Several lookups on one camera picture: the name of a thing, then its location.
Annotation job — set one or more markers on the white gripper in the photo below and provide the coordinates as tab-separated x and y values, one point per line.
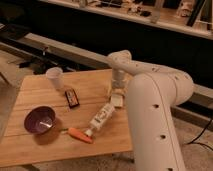
118	82

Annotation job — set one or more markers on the white sponge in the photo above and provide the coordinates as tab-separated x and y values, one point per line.
117	100

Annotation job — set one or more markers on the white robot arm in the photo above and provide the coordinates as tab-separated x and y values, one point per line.
151	93

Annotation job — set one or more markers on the purple ceramic bowl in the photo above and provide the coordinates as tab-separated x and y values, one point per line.
39	120

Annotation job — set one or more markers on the white plastic bottle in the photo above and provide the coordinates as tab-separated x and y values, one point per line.
100	119

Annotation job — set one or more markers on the dark chocolate bar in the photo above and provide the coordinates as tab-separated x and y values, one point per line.
71	98

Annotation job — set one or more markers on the orange carrot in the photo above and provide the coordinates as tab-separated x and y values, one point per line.
77	134

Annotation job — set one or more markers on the white paper cup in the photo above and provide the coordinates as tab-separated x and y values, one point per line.
54	75

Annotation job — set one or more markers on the wooden table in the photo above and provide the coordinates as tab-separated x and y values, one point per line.
19	147

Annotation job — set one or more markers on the long wooden shelf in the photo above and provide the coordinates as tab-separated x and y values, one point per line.
154	16

